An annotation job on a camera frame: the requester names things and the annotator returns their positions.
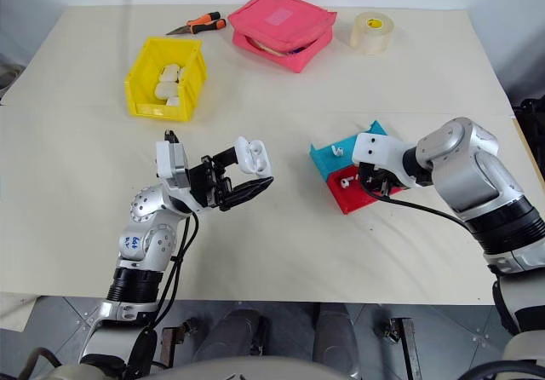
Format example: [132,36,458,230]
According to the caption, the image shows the teal plastic tray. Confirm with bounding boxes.
[309,119,389,176]

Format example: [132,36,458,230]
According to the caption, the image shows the dark equipment beside table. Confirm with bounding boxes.
[510,97,545,155]

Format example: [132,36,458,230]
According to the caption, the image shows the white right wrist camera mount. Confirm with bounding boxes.
[351,131,416,187]

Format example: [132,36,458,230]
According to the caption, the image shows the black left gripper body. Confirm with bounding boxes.
[189,154,234,210]

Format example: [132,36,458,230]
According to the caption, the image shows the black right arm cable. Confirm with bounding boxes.
[364,186,491,266]

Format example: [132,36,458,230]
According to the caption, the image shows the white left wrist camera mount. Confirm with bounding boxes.
[155,140,191,190]

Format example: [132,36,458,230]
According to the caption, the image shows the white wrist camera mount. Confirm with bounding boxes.
[351,131,416,187]
[155,140,191,190]

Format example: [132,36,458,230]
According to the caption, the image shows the red plastic tray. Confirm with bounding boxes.
[326,165,405,216]

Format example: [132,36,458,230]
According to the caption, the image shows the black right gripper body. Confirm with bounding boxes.
[357,162,405,196]

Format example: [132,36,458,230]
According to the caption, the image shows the metal clamp bracket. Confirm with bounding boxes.
[380,317,423,380]
[160,316,199,358]

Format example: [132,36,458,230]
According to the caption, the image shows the left robot arm with camera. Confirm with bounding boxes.
[123,129,200,379]

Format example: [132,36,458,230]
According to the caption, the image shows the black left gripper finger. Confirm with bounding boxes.
[211,145,239,169]
[219,176,274,211]

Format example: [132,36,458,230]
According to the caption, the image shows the pink fabric pouch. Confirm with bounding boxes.
[227,0,338,73]

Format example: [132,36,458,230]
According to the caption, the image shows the yellow plastic storage bin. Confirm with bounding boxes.
[123,35,209,124]

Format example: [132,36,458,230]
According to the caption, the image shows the cream tape roll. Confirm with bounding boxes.
[351,10,395,56]

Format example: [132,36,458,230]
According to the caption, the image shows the orange black pliers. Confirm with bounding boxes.
[164,11,227,37]

